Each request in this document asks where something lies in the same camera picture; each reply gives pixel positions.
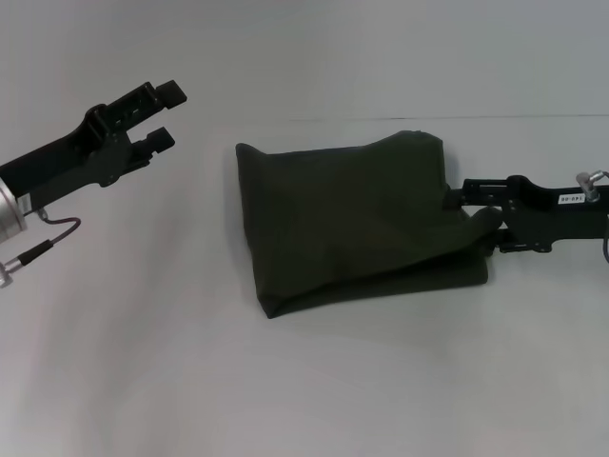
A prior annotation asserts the dark red left arm cable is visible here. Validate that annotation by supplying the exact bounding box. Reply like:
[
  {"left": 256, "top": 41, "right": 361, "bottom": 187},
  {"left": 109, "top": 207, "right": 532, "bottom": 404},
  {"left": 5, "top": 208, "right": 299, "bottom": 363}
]
[{"left": 0, "top": 209, "right": 83, "bottom": 289}]

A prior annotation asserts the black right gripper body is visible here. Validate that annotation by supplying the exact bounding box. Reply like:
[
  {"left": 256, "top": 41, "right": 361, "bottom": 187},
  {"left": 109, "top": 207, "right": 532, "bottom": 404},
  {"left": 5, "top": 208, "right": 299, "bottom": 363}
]
[{"left": 502, "top": 173, "right": 609, "bottom": 254}]

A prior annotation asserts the dark green FREE! t-shirt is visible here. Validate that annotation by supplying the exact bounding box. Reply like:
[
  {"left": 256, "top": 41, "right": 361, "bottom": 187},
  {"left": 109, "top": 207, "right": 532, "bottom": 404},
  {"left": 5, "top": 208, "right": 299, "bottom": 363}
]
[{"left": 235, "top": 129, "right": 503, "bottom": 319}]

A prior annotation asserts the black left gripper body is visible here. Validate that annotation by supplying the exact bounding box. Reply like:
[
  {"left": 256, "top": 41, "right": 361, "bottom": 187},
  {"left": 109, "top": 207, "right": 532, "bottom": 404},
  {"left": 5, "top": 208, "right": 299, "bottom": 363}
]
[{"left": 0, "top": 102, "right": 148, "bottom": 197}]

